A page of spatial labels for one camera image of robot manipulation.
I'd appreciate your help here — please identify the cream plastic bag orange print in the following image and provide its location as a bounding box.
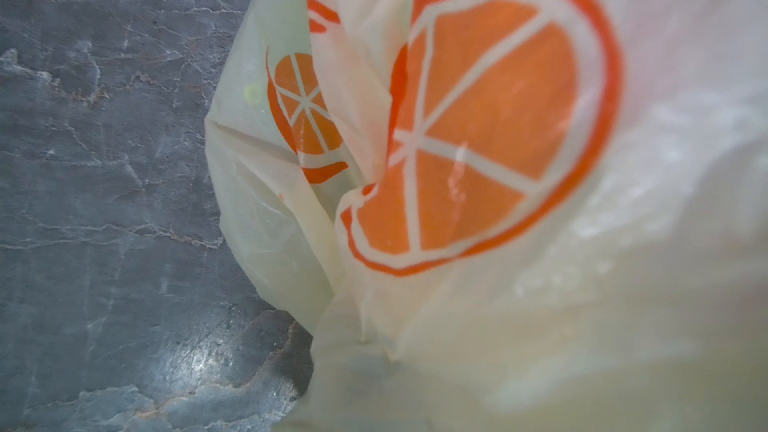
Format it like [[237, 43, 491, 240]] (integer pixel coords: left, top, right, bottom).
[[205, 0, 767, 431]]

